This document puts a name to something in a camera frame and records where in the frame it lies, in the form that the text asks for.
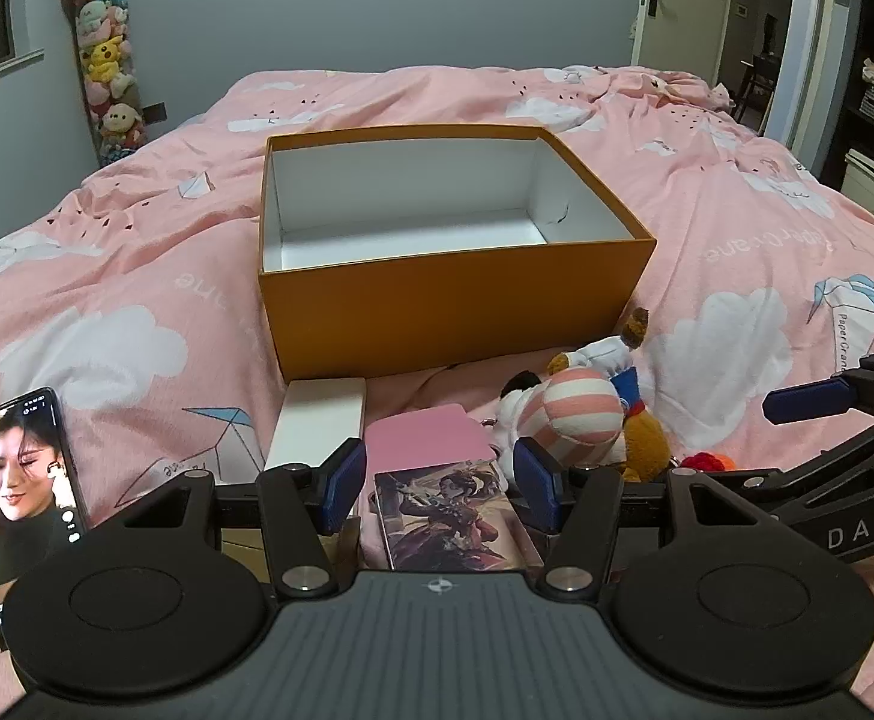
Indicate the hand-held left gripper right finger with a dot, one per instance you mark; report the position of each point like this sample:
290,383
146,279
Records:
536,484

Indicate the white door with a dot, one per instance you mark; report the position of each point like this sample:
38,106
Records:
696,0

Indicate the red orange charm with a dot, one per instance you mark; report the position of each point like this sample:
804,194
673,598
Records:
707,463

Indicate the pink wallet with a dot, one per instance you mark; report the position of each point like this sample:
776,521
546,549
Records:
422,442

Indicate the black wall socket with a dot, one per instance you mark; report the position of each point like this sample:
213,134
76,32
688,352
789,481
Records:
153,112

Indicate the clear tube of plush toys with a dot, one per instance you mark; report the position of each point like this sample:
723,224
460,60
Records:
107,67

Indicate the long white box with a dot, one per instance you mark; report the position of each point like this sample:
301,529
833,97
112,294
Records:
317,420

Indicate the black smartphone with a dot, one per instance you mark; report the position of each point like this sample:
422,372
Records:
24,480

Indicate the pink printed blanket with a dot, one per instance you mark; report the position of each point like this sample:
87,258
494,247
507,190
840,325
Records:
107,240

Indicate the orange cardboard box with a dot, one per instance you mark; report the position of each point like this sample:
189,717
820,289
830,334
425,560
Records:
444,307

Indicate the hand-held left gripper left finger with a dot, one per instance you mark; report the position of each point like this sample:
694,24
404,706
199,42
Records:
343,484

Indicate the white plush with striped back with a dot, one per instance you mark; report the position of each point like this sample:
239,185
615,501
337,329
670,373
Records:
576,416

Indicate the brown plush dog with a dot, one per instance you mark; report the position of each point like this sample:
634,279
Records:
643,442

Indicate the white door frame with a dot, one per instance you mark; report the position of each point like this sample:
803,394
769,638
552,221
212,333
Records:
808,30

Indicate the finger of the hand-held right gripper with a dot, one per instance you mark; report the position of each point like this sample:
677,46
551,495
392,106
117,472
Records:
790,485
808,401

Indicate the illustrated card box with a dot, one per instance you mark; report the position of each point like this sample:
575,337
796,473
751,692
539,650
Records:
444,517

